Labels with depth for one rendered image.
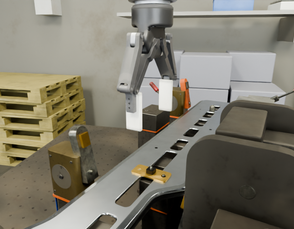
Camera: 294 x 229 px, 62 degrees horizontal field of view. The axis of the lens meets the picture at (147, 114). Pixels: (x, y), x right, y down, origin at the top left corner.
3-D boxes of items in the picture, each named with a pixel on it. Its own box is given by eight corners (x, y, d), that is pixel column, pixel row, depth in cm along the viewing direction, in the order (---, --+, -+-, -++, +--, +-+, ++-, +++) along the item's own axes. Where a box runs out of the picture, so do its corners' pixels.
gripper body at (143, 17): (145, 7, 49) (145, 55, 52) (121, 2, 42) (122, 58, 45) (180, 5, 46) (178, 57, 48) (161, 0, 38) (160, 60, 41)
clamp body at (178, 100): (160, 154, 129) (162, 85, 117) (185, 160, 122) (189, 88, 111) (153, 161, 121) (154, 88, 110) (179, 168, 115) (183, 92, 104)
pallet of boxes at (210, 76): (252, 155, 278) (267, 50, 243) (269, 196, 206) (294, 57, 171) (148, 145, 302) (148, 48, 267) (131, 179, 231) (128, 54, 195)
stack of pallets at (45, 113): (90, 139, 317) (85, 74, 291) (55, 172, 242) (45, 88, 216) (8, 131, 341) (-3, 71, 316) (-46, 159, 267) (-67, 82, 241)
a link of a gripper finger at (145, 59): (160, 42, 45) (158, 37, 43) (140, 96, 41) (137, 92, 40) (142, 42, 46) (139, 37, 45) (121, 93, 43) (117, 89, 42)
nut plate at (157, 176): (130, 172, 54) (129, 167, 54) (139, 165, 58) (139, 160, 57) (164, 183, 51) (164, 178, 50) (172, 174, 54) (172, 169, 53)
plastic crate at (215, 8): (249, 13, 233) (251, 0, 229) (254, 11, 211) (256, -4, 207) (211, 13, 240) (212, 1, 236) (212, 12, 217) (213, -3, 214)
